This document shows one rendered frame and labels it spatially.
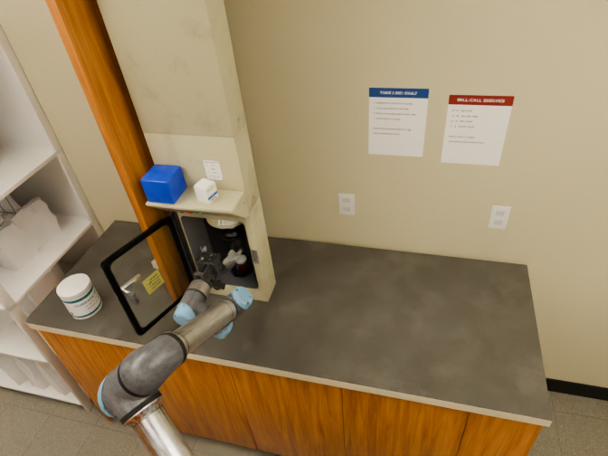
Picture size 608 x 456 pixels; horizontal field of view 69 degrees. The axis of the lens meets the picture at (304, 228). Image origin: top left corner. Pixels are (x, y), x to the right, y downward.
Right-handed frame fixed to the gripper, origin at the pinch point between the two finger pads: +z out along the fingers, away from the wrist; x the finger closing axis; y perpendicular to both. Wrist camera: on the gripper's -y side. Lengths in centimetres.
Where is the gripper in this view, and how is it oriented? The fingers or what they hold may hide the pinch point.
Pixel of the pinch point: (223, 249)
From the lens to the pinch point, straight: 174.0
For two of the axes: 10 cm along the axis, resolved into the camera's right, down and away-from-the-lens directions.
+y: -1.1, -7.3, -6.8
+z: 2.5, -6.8, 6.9
